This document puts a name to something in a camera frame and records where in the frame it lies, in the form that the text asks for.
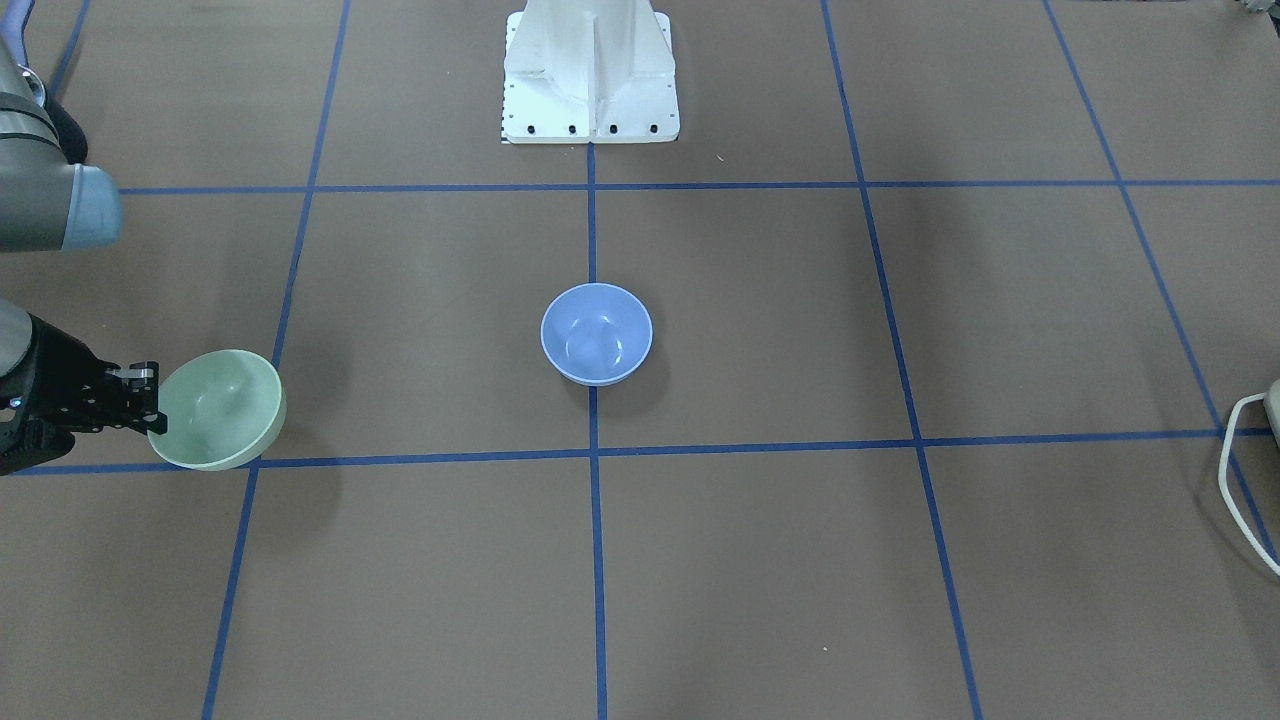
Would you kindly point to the dark blue lidded pot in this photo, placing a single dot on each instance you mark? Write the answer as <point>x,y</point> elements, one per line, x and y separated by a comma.
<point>50,110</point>

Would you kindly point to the silver white toaster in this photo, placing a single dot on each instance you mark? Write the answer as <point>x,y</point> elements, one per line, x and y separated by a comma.
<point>1271,405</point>

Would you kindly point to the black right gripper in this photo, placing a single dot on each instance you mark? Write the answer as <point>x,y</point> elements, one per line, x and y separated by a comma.
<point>57,372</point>

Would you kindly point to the blue bowl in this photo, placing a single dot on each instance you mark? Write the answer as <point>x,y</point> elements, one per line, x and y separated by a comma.
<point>596,334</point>

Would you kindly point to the green bowl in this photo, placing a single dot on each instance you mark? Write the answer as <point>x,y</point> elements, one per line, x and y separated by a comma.
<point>222,410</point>

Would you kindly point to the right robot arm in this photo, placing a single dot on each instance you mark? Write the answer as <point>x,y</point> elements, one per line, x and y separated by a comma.
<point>48,205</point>

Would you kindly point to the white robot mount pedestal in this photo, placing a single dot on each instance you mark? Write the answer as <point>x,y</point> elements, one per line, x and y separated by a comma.
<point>589,72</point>

